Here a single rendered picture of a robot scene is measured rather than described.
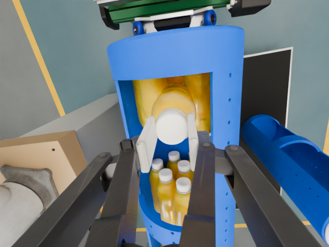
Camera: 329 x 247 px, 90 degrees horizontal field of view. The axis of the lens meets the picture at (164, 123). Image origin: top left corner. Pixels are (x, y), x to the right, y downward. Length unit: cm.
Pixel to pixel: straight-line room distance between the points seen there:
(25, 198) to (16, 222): 6
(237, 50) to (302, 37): 145
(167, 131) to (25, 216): 57
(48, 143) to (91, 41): 120
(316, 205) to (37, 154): 102
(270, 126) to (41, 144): 152
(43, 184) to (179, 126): 59
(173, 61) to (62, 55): 161
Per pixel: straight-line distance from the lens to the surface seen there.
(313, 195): 93
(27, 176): 72
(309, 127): 199
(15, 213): 67
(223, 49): 29
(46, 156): 66
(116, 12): 65
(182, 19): 46
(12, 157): 75
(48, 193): 73
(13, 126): 242
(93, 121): 83
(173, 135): 19
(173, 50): 26
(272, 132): 165
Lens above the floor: 149
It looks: 68 degrees down
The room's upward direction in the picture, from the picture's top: 166 degrees counter-clockwise
